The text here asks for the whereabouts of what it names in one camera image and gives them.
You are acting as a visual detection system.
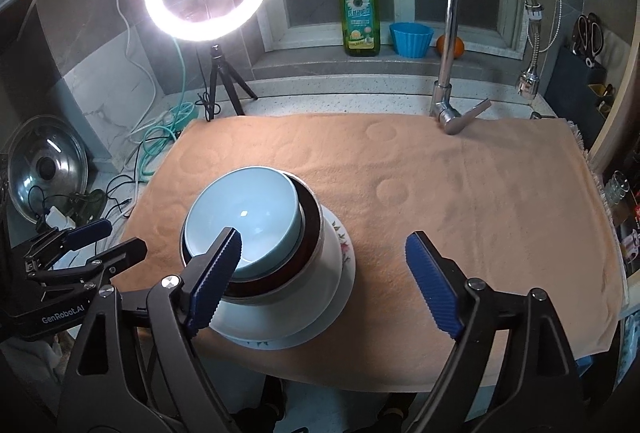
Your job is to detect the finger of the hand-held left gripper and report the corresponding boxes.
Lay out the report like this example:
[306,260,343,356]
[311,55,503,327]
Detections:
[24,219,114,270]
[84,237,149,285]

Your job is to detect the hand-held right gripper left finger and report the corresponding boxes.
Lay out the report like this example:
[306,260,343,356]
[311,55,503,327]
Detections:
[57,227,243,433]

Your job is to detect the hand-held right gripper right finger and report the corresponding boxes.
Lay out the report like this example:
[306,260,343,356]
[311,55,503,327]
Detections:
[405,231,586,433]

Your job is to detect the light blue ceramic bowl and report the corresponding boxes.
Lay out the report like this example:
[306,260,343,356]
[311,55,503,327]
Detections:
[182,167,306,279]

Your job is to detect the large steel bowl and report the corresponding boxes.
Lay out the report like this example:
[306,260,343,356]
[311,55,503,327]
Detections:
[210,176,351,339]

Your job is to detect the white plate mixed flower print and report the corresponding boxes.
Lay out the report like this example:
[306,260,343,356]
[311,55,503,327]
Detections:
[220,206,357,350]

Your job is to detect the red steel bowl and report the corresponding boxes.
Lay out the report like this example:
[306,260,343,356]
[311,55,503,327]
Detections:
[179,173,322,299]

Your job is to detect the white charger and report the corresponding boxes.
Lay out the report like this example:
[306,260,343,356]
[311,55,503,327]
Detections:
[42,208,76,231]

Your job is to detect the steel pot lid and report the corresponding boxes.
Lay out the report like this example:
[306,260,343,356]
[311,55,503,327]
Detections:
[7,114,90,224]

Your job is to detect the tan towel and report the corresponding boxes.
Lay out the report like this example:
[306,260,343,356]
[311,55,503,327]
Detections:
[110,113,631,396]

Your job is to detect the black tripod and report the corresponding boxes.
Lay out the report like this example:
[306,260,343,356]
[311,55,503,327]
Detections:
[202,44,259,121]

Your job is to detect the glass jar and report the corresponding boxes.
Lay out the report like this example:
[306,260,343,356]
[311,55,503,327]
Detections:
[605,170,633,206]

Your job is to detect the orange fruit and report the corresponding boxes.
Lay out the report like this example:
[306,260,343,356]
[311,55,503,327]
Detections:
[436,34,466,59]

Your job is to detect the blue fluted silicone cup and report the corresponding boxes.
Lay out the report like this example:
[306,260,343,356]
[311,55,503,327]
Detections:
[389,22,434,59]

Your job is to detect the dark utensil holder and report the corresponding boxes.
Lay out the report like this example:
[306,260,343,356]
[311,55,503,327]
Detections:
[555,43,608,124]

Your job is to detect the chrome faucet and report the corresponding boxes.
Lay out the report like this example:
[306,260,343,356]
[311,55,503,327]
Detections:
[430,0,546,135]

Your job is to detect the wooden shelf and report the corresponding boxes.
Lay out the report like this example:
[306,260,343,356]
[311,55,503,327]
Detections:
[590,28,640,294]

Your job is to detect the green dish soap bottle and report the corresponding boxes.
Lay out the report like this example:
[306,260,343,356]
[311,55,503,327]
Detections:
[341,0,382,58]

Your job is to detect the black scissors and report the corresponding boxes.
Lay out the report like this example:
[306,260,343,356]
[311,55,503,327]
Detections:
[572,13,603,66]

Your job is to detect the black cable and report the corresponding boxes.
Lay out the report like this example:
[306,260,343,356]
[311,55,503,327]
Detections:
[30,173,138,226]

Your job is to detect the teal cable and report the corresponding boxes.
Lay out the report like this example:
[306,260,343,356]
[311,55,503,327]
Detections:
[135,33,198,179]

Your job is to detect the white cable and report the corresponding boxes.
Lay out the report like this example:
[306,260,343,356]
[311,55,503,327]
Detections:
[102,0,166,144]

